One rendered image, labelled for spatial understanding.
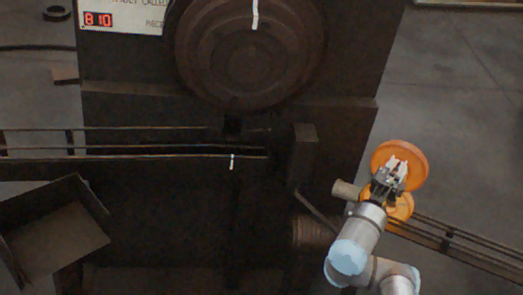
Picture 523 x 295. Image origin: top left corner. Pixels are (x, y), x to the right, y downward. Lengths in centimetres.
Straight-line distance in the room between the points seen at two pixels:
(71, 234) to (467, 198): 206
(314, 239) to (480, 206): 137
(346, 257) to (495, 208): 182
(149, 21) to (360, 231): 84
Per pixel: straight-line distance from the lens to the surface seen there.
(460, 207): 298
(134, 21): 165
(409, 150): 153
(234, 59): 144
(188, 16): 146
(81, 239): 167
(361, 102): 186
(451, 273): 265
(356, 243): 134
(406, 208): 173
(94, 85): 178
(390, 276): 144
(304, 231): 185
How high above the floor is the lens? 187
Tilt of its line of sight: 40 degrees down
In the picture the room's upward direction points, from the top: 10 degrees clockwise
